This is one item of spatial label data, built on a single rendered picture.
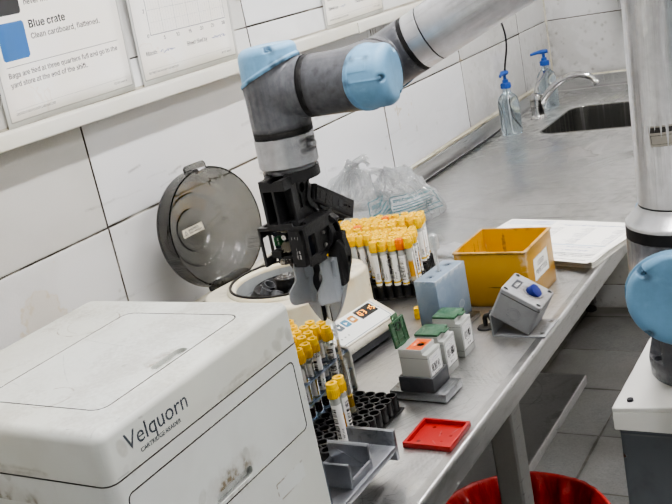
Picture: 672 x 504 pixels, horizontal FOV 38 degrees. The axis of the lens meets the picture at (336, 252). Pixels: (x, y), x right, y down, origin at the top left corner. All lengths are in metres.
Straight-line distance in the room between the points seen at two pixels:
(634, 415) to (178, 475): 0.61
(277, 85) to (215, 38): 0.80
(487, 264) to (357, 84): 0.62
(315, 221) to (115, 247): 0.58
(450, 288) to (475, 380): 0.22
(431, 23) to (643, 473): 0.62
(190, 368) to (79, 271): 0.80
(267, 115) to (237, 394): 0.39
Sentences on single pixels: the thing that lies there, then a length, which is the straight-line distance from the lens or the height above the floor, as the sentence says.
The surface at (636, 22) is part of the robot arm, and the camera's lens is 1.04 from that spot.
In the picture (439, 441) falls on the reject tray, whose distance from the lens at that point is 1.27.
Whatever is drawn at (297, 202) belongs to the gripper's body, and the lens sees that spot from 1.19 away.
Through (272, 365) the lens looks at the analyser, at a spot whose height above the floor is 1.13.
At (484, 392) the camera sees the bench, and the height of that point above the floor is 0.88.
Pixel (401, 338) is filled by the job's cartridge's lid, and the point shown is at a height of 0.96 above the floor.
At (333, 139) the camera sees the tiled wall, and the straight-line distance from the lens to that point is 2.28.
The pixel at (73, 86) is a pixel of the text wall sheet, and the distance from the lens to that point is 1.65.
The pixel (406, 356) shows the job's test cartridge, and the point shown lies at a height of 0.94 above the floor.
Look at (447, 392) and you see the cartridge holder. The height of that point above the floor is 0.89.
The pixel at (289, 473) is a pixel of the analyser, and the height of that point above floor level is 1.01.
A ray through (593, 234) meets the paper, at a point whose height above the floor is 0.89.
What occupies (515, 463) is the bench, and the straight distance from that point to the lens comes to 1.51.
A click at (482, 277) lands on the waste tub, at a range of 1.67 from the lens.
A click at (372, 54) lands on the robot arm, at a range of 1.12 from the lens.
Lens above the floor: 1.48
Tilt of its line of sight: 16 degrees down
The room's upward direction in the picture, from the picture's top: 12 degrees counter-clockwise
